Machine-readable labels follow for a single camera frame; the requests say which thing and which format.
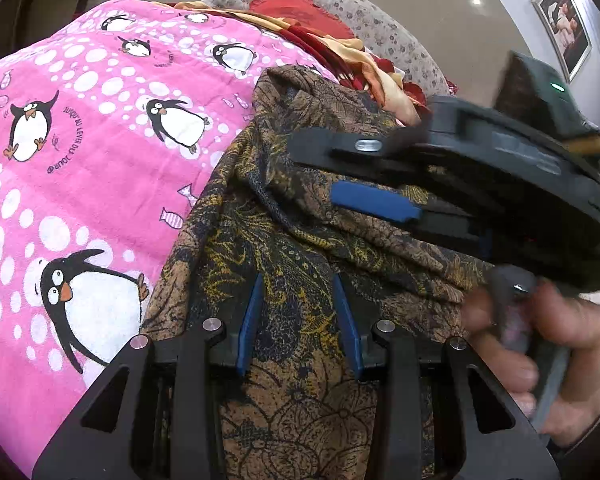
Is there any person's right hand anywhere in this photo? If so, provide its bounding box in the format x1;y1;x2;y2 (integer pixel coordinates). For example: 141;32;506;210
462;280;600;450

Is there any pink penguin print blanket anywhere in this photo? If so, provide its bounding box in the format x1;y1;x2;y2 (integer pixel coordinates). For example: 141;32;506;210
0;0;331;478

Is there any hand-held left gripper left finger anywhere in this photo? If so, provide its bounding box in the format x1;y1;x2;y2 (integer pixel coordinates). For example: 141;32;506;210
32;274;265;480

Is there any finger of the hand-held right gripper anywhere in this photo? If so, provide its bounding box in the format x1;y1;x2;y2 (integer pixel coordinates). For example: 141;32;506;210
286;127;433;173
330;180;486;256

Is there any brown floral patterned garment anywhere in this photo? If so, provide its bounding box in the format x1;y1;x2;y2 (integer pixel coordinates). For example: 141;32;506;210
142;65;496;480

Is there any red and gold blanket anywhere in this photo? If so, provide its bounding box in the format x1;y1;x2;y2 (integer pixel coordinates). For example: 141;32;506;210
155;0;431;126

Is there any large framed wall picture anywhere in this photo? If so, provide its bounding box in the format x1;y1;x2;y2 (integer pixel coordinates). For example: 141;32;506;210
530;0;593;83

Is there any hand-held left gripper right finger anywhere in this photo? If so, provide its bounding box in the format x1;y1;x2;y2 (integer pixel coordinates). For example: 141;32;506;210
331;274;563;480

